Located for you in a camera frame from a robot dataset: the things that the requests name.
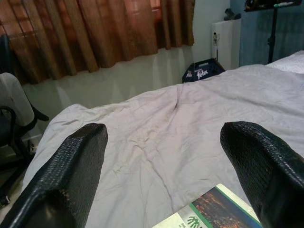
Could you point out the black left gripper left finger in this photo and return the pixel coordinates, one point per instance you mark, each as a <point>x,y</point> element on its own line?
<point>64,171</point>

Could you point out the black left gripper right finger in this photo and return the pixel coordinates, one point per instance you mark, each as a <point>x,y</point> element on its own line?
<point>268,171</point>

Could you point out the grey duvet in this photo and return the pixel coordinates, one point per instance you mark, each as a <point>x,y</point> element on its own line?
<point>166,130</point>

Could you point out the black office chair beige cover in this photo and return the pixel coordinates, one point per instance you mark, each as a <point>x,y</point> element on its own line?
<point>12,102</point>

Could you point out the white quilted mattress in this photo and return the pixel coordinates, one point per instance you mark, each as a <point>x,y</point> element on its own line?
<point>289,60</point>

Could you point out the dark blue felix box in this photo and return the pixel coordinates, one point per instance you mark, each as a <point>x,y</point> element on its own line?
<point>204,72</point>

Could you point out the white tall cabinet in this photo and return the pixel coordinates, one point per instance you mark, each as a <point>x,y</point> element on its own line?
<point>228,42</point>

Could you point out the black stand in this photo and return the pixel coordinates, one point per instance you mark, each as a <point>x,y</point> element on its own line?
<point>273,35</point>

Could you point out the brown curtain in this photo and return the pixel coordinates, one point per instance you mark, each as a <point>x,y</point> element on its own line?
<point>83,33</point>

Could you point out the small dark grey object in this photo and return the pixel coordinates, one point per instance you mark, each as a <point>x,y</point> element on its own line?
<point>231,14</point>

